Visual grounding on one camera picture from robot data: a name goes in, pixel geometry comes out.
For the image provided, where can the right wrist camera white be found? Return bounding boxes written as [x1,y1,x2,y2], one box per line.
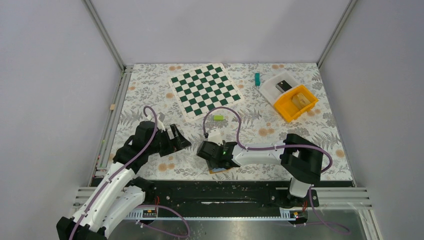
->
[206,129,224,146]

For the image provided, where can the white plastic bin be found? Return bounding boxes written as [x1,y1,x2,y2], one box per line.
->
[259,71,301,105]

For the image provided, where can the green white chessboard mat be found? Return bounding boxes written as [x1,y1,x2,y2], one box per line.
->
[168,63,245,122]

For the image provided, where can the orange plastic bin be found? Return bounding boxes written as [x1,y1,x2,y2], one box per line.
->
[273,84,319,123]

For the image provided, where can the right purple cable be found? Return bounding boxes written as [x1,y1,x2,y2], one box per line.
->
[202,106,352,237]

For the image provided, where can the aluminium rail front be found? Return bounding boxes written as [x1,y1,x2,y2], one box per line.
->
[74,180,372,224]

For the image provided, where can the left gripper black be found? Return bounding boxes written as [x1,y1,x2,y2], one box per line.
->
[146,123,191,157]

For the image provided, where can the black card in white bin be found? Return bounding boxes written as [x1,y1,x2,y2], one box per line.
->
[275,80,293,93]

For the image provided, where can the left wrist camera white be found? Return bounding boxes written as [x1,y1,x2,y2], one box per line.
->
[157,112,166,131]

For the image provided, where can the teal block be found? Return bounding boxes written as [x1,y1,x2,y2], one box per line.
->
[254,72,261,87]

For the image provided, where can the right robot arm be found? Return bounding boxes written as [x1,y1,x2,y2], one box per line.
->
[197,133,325,206]

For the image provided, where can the purple cable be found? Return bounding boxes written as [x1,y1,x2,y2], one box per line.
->
[202,106,352,237]
[67,105,159,240]

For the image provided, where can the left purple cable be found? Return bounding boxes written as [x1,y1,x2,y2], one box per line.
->
[67,105,159,240]

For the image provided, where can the gold cards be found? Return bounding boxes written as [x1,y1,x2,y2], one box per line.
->
[291,93,311,110]

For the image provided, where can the orange leather card holder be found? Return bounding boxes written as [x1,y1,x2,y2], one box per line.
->
[206,161,234,174]

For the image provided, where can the floral tablecloth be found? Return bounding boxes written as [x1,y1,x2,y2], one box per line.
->
[109,63,353,181]

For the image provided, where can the lime green block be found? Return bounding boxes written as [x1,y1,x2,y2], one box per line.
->
[213,115,225,121]

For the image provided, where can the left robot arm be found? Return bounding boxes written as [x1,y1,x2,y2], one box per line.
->
[56,121,192,240]

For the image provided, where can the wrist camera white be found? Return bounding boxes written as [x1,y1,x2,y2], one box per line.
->
[206,129,224,146]
[157,112,166,131]

